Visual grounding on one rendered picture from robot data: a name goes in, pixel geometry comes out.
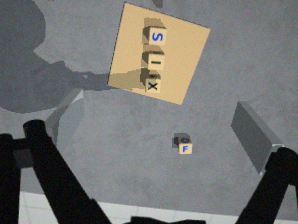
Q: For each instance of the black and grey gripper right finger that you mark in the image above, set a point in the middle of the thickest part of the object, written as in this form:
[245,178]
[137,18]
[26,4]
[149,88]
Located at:
[277,164]

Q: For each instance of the tan flat mat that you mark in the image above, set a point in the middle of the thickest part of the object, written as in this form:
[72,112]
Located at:
[183,47]

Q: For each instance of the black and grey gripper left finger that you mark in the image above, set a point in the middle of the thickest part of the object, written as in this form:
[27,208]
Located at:
[40,149]

